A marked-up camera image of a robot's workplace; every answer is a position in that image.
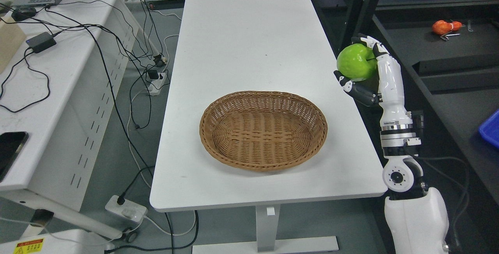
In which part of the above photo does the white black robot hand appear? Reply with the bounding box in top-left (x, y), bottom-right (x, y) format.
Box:
top-left (334, 33), bottom-right (405, 112)

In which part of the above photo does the green apple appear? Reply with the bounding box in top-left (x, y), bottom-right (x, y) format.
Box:
top-left (337, 43), bottom-right (377, 82)

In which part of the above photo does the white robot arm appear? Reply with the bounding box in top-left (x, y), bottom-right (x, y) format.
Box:
top-left (380, 103), bottom-right (449, 254)

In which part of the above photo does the orange object on shelf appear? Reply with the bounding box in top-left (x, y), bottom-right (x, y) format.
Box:
top-left (432, 20), bottom-right (463, 36)

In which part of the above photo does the blue plastic tray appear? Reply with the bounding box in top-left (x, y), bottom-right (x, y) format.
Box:
top-left (479, 109), bottom-right (499, 149)

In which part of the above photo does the brown wicker basket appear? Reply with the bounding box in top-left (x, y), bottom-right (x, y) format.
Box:
top-left (199, 91), bottom-right (328, 172)

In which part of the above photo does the white standing desk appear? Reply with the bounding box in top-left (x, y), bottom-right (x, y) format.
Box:
top-left (150, 0), bottom-right (387, 254)

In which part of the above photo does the white far power strip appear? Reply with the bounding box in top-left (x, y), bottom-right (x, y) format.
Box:
top-left (148, 71), bottom-right (168, 96)

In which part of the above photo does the white floor power strip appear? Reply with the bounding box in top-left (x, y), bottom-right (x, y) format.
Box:
top-left (105, 195), bottom-right (148, 224)

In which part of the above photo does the white perforated side desk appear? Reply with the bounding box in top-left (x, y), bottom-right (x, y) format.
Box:
top-left (1, 0), bottom-right (143, 239)

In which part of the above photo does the black power adapter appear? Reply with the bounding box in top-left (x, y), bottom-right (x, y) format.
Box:
top-left (25, 32), bottom-right (57, 53)

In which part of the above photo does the black computer mouse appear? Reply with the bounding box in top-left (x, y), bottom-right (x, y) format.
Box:
top-left (11, 6), bottom-right (37, 22)

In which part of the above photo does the black smartphone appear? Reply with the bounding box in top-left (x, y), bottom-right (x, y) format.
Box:
top-left (0, 131), bottom-right (29, 182)

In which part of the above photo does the white box device warning label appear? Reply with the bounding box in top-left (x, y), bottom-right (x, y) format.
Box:
top-left (0, 229), bottom-right (115, 254)

